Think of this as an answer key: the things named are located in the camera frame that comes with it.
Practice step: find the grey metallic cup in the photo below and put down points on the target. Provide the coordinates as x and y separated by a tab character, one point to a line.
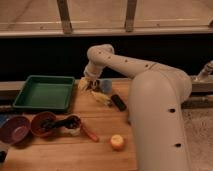
90	87

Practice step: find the yellow apple toy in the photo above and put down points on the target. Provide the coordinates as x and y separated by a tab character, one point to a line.
117	142

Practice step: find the wooden post left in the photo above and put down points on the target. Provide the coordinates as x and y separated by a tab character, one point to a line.
64	16

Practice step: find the purple bowl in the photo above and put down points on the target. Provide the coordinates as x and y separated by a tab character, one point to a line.
14	129

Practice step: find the wooden post right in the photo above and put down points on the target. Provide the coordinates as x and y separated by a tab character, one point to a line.
130	15

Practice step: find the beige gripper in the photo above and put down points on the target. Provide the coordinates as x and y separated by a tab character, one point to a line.
91	72

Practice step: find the brown bowl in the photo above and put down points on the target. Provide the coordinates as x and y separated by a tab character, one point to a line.
39	124

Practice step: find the blue cup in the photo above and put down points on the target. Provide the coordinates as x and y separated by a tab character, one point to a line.
106	86

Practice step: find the wooden post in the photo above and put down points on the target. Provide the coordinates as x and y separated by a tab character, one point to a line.
130	15
64	16

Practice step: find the black rectangular block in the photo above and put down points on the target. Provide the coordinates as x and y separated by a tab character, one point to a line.
118	102

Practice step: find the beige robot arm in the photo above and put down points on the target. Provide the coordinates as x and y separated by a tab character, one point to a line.
155	97

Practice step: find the white cup with dark inside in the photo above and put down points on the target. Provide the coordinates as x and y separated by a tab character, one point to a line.
73	124

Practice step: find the blue object at left edge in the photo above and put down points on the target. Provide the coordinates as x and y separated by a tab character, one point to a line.
3	118

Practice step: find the black measuring spoon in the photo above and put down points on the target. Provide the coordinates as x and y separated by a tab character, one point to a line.
50	124

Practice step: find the green plastic tray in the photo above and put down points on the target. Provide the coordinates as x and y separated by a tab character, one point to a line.
41	92

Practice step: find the orange carrot toy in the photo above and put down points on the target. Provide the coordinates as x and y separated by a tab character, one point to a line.
89	133

